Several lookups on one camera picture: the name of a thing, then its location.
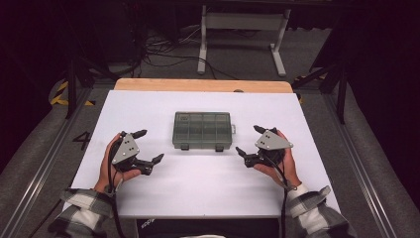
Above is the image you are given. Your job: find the hand-held gripper cable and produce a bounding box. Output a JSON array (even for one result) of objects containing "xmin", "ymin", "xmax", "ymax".
[
  {"xmin": 262, "ymin": 154, "xmax": 289, "ymax": 238},
  {"xmin": 108, "ymin": 145, "xmax": 127, "ymax": 238}
]

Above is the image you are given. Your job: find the right hand-held gripper cable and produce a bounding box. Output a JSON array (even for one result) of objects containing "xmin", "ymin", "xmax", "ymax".
[{"xmin": 262, "ymin": 154, "xmax": 289, "ymax": 238}]

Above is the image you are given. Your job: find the bundle of black floor cables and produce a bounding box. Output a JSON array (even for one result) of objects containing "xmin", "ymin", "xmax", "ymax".
[{"xmin": 132, "ymin": 24, "xmax": 240, "ymax": 81}]

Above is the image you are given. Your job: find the wooden table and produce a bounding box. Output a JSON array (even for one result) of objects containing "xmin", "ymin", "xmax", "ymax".
[{"xmin": 113, "ymin": 77, "xmax": 294, "ymax": 94}]

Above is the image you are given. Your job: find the yellow black floor tape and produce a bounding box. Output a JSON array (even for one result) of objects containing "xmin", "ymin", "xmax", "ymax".
[{"xmin": 49, "ymin": 80, "xmax": 97, "ymax": 107}]

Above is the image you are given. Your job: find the white metal stand frame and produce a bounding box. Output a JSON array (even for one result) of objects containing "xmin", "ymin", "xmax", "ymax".
[{"xmin": 196, "ymin": 4, "xmax": 292, "ymax": 77}]

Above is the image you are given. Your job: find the person's right hand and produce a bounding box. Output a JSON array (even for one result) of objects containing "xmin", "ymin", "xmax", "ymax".
[{"xmin": 254, "ymin": 129, "xmax": 302, "ymax": 191}]

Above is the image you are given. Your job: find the grey plastic compartment box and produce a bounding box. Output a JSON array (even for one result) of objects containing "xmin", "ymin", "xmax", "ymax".
[{"xmin": 171, "ymin": 111, "xmax": 238, "ymax": 153}]

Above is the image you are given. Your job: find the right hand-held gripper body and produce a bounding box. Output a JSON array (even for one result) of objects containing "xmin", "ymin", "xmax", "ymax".
[{"xmin": 243, "ymin": 127, "xmax": 294, "ymax": 169}]

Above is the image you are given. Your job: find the person's left hand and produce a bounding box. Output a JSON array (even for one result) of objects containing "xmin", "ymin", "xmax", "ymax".
[{"xmin": 93, "ymin": 132, "xmax": 143, "ymax": 194}]

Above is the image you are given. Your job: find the left hand-held gripper cable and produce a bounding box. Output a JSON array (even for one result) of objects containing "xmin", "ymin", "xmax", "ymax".
[{"xmin": 108, "ymin": 145, "xmax": 127, "ymax": 238}]

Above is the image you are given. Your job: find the black panel with white print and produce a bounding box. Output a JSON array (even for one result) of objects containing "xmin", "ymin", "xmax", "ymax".
[{"xmin": 135, "ymin": 217, "xmax": 281, "ymax": 238}]

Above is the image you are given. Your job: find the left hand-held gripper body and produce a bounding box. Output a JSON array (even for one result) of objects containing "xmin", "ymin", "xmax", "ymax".
[{"xmin": 110, "ymin": 131, "xmax": 156, "ymax": 177}]

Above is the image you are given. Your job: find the white table cover board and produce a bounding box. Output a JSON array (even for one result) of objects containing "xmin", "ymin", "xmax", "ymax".
[{"xmin": 62, "ymin": 89, "xmax": 342, "ymax": 220}]

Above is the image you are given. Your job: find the metal floor rail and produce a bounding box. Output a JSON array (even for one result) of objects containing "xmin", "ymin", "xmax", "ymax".
[
  {"xmin": 321, "ymin": 93, "xmax": 399, "ymax": 238},
  {"xmin": 0, "ymin": 87, "xmax": 94, "ymax": 238}
]

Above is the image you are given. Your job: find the black tripod stand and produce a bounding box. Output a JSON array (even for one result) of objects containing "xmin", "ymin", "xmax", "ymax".
[
  {"xmin": 291, "ymin": 59, "xmax": 350, "ymax": 125},
  {"xmin": 63, "ymin": 54, "xmax": 121, "ymax": 120}
]

